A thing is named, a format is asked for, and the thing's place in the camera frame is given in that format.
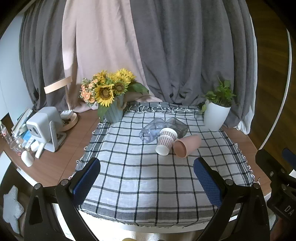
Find stack of books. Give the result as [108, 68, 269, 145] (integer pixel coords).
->
[11, 108, 34, 141]

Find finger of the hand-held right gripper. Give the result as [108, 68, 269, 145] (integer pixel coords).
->
[282, 148, 296, 167]

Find pink cup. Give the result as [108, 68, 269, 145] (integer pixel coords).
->
[173, 134, 202, 158]

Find sunflower bouquet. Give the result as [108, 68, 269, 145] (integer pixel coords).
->
[80, 68, 149, 118]

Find white plant pot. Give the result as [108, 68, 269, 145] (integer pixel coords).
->
[203, 99, 232, 131]

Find pink curtain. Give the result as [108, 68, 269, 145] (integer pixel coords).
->
[61, 0, 162, 113]

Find blue ribbed vase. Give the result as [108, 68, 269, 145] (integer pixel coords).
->
[104, 95, 127, 123]

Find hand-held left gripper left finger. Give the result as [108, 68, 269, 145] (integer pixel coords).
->
[23, 157, 101, 241]

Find clear plastic bottle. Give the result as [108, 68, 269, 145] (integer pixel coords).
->
[0, 122, 13, 145]

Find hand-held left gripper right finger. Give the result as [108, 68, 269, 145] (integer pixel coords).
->
[193, 157, 271, 241]

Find white remote control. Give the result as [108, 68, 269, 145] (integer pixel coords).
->
[35, 142, 45, 159]

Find dark transparent plastic cup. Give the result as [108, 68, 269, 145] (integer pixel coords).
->
[165, 117, 189, 138]

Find grey striped star pillow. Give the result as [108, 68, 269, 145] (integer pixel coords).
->
[3, 185, 25, 234]

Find grey curtain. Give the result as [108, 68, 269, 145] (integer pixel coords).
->
[132, 0, 258, 135]
[18, 0, 77, 112]

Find clear plastic cup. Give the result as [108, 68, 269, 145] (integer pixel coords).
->
[139, 118, 169, 143]

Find green potted plant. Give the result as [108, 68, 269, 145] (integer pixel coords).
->
[201, 77, 240, 113]

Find patterned paper cup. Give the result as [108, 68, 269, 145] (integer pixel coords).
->
[155, 127, 178, 156]

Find white projector on stand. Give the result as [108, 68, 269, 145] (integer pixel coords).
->
[26, 107, 67, 153]

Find checked grey white tablecloth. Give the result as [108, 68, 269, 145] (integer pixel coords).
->
[75, 102, 259, 229]

